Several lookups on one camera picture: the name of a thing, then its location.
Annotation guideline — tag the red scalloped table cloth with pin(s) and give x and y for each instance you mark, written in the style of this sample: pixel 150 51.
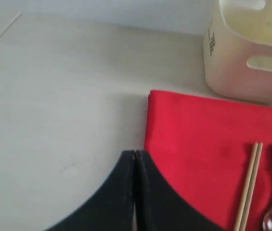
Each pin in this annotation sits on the red scalloped table cloth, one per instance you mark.
pixel 202 147

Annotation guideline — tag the wooden chopstick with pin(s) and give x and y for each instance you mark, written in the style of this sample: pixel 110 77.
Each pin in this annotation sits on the wooden chopstick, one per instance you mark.
pixel 245 188
pixel 251 188

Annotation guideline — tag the cream plastic bin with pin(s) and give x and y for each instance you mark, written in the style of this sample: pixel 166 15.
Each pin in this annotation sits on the cream plastic bin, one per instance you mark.
pixel 237 50

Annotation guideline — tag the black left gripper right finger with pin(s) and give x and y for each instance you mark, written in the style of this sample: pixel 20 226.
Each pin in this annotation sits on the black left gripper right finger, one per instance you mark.
pixel 164 202

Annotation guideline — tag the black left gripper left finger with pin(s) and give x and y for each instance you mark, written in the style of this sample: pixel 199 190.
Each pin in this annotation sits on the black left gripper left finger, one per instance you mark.
pixel 111 207

